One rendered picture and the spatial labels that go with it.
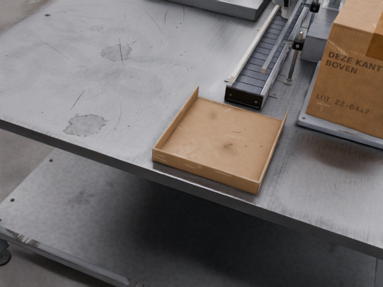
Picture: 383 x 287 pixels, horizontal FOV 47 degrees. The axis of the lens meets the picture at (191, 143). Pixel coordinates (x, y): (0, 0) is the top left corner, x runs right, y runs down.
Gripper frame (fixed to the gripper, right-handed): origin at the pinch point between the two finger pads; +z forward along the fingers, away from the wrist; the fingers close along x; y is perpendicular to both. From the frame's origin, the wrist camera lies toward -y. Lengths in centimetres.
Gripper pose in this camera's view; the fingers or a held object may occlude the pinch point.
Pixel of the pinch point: (288, 6)
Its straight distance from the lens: 166.2
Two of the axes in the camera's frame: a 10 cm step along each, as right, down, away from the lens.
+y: -9.3, -2.9, 2.3
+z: 1.1, 3.6, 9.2
